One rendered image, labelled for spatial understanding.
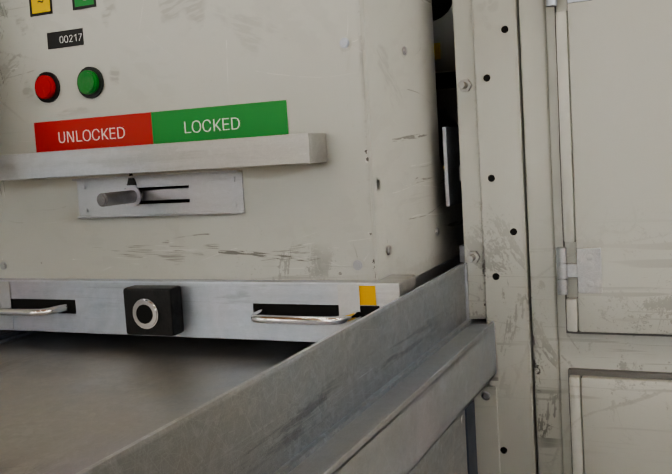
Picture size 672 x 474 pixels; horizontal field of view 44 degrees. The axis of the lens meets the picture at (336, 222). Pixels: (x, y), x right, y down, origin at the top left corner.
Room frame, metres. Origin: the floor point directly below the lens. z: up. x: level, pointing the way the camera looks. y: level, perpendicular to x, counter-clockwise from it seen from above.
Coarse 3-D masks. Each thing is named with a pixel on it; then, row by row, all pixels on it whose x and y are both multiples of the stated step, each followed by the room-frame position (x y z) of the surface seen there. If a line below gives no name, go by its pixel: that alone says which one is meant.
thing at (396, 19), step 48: (384, 0) 0.84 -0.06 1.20; (384, 48) 0.83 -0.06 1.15; (432, 48) 0.98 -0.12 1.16; (384, 96) 0.83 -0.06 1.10; (432, 96) 0.97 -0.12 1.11; (384, 144) 0.82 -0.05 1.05; (432, 144) 0.97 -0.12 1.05; (384, 192) 0.81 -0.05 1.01; (432, 192) 0.96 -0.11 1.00; (384, 240) 0.81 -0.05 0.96; (432, 240) 0.95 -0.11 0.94
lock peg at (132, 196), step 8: (128, 184) 0.90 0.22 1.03; (136, 184) 0.89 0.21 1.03; (112, 192) 0.86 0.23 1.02; (120, 192) 0.87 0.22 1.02; (128, 192) 0.88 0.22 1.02; (136, 192) 0.89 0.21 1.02; (104, 200) 0.85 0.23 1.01; (112, 200) 0.85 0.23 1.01; (120, 200) 0.86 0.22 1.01; (128, 200) 0.88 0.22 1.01; (136, 200) 0.89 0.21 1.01
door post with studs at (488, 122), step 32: (480, 0) 0.92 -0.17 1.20; (512, 0) 0.91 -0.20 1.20; (480, 32) 0.93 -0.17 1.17; (512, 32) 0.91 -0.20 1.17; (480, 64) 0.93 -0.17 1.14; (512, 64) 0.91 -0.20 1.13; (480, 96) 0.93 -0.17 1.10; (512, 96) 0.91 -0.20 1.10; (480, 128) 0.93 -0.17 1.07; (512, 128) 0.91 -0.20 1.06; (480, 160) 0.93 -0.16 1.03; (512, 160) 0.91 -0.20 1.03; (480, 192) 0.93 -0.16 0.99; (512, 192) 0.91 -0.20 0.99; (480, 224) 0.93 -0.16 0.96; (512, 224) 0.92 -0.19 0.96; (480, 256) 0.93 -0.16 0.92; (512, 256) 0.92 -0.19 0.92; (480, 288) 0.94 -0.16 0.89; (512, 288) 0.92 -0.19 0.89; (512, 320) 0.92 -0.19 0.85; (512, 352) 0.92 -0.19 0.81; (512, 384) 0.92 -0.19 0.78; (512, 416) 0.92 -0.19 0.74; (512, 448) 0.92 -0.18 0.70
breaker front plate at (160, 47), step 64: (0, 0) 0.96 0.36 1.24; (64, 0) 0.93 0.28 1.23; (128, 0) 0.89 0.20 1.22; (192, 0) 0.86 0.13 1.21; (256, 0) 0.83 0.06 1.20; (320, 0) 0.80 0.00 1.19; (0, 64) 0.97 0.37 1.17; (64, 64) 0.93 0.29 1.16; (128, 64) 0.89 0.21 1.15; (192, 64) 0.86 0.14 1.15; (256, 64) 0.83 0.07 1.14; (320, 64) 0.80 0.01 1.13; (0, 128) 0.97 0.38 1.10; (320, 128) 0.81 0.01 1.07; (0, 192) 0.97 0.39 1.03; (64, 192) 0.94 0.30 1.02; (192, 192) 0.87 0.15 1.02; (256, 192) 0.84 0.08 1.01; (320, 192) 0.81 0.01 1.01; (0, 256) 0.98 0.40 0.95; (64, 256) 0.94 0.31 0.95; (128, 256) 0.90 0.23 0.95; (192, 256) 0.87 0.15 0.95; (256, 256) 0.84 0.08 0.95; (320, 256) 0.81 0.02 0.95
